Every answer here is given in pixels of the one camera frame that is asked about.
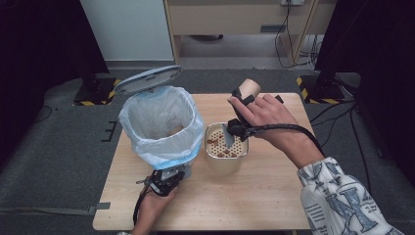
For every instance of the black stand base yellow stripes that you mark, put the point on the black stand base yellow stripes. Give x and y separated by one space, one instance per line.
98 93
321 93

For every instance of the grey tape strip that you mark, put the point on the grey tape strip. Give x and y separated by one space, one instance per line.
99 206

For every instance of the black curtain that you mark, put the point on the black curtain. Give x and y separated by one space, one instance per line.
375 49
39 49

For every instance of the red-brown food scraps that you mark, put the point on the red-brown food scraps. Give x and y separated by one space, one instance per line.
213 142

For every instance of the brown paper cup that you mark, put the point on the brown paper cup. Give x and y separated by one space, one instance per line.
251 86

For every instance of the beige container with strainer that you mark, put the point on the beige container with strainer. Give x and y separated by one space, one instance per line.
225 166

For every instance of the white cabinet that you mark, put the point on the white cabinet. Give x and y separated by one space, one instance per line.
127 29

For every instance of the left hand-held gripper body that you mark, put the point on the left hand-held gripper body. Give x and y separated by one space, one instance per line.
163 182

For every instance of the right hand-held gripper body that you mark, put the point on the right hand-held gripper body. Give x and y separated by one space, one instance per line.
236 129

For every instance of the white grey pedal trash can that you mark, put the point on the white grey pedal trash can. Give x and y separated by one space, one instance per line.
147 80

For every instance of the person's right hand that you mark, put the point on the person's right hand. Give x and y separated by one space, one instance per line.
270 120

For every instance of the clear plastic trash bag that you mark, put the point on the clear plastic trash bag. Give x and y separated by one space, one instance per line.
153 111

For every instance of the person's left hand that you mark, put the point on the person's left hand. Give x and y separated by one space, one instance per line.
151 209

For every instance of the black tape floor mark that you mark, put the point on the black tape floor mark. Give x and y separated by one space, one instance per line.
112 130

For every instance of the light wooden desk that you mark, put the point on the light wooden desk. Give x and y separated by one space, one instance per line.
228 19

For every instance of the white power strip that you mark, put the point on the white power strip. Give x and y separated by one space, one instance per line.
292 2

